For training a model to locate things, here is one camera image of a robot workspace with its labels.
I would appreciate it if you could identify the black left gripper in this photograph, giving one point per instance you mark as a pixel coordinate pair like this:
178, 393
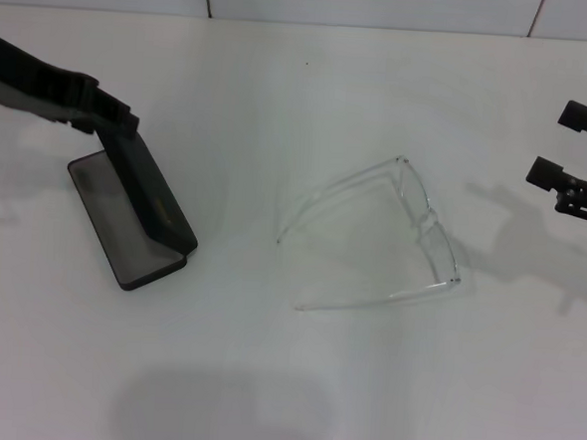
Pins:
37, 84

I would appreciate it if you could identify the black glasses case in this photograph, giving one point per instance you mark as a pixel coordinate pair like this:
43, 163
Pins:
146, 191

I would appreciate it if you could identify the clear white glasses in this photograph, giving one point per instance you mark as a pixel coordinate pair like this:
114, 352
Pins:
449, 282

